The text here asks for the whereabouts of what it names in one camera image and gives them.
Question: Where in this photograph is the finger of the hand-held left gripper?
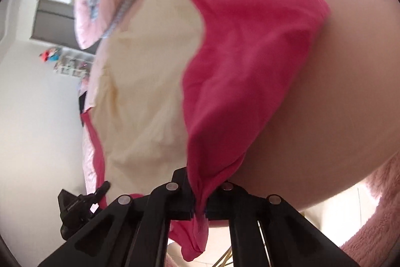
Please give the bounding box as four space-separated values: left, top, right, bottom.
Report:
87 181 111 206

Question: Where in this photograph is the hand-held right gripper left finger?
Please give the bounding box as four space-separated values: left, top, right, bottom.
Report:
37 167 196 267

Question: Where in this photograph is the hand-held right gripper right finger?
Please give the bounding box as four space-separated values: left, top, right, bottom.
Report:
204 181 360 267

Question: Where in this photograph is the cream shirt with pink sleeves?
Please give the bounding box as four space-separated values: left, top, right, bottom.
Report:
79 0 332 263

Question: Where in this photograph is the white shelf rack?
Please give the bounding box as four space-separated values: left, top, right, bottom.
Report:
54 50 96 78

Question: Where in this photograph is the red and blue plush toy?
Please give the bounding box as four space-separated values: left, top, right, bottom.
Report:
39 47 63 64

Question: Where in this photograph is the grey door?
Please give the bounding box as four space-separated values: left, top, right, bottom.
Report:
33 0 97 53

